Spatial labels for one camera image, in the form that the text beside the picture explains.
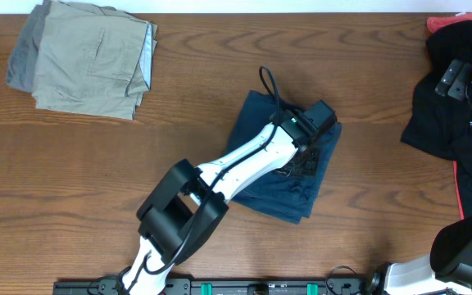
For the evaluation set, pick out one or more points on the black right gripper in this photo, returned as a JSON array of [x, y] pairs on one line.
[[456, 81]]

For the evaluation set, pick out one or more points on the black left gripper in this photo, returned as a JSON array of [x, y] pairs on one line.
[[315, 161]]

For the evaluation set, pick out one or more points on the navy blue cloth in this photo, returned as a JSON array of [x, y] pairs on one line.
[[287, 198]]

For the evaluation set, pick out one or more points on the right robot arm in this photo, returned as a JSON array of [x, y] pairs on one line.
[[448, 267]]

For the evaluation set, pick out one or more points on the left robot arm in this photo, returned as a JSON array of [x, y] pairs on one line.
[[186, 206]]

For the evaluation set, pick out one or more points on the black t-shirt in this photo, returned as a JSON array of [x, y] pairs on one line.
[[441, 125]]

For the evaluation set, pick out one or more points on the folded khaki trousers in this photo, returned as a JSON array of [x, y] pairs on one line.
[[93, 60]]

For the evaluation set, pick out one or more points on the folded grey garment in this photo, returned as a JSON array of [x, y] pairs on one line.
[[22, 61]]

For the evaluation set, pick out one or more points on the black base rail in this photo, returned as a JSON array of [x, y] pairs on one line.
[[350, 286]]

